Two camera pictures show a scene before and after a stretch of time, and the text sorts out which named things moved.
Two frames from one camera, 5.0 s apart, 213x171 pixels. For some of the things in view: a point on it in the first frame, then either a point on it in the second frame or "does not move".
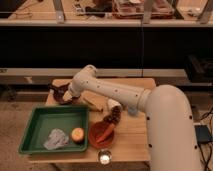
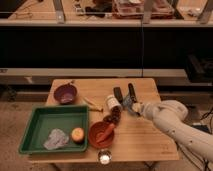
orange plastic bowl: [96, 131] does not move
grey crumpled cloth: [56, 139] does not move
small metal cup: [104, 157] does not move
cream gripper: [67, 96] → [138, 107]
